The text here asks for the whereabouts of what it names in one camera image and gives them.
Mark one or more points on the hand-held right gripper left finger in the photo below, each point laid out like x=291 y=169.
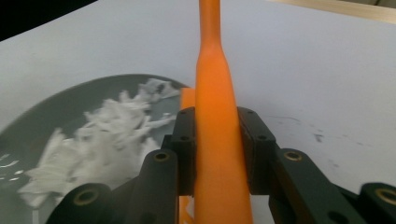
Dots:
x=185 y=149

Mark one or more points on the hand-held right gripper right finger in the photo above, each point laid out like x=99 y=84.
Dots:
x=258 y=149

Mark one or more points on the orange brush with grey bristles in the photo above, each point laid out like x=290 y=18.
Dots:
x=218 y=140

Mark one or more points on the pile of white paper scraps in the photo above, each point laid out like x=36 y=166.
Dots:
x=102 y=140

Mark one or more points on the grey dustpan with orange edge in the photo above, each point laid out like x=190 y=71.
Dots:
x=40 y=121

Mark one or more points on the pale blue table cover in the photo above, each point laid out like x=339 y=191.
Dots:
x=311 y=77

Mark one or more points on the wooden table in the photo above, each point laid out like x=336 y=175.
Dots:
x=358 y=9

